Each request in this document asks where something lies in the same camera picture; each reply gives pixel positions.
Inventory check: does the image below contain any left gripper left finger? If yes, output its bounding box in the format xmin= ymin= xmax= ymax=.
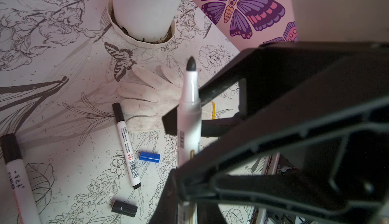
xmin=149 ymin=169 xmax=178 ymax=224

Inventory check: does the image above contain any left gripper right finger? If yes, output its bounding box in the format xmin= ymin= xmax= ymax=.
xmin=197 ymin=202 xmax=227 ymax=224

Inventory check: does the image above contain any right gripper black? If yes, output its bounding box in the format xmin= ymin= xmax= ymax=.
xmin=273 ymin=41 xmax=389 ymax=224

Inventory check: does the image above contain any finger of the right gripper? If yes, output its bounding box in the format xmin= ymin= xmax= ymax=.
xmin=161 ymin=41 xmax=292 ymax=137
xmin=176 ymin=103 xmax=389 ymax=224

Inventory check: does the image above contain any white marker pen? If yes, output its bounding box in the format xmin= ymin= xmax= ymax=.
xmin=1 ymin=134 xmax=41 ymax=224
xmin=112 ymin=103 xmax=141 ymax=190
xmin=176 ymin=56 xmax=203 ymax=224

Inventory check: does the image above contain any black pen cap lone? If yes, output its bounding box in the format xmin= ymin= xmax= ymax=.
xmin=111 ymin=200 xmax=138 ymax=218

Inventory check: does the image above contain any blue pen cap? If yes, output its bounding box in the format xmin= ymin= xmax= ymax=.
xmin=139 ymin=152 xmax=161 ymax=163

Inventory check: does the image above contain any white glove on table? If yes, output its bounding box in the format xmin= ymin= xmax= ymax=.
xmin=118 ymin=58 xmax=197 ymax=135

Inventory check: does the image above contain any white potted green plant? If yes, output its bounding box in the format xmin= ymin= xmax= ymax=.
xmin=106 ymin=0 xmax=181 ymax=49

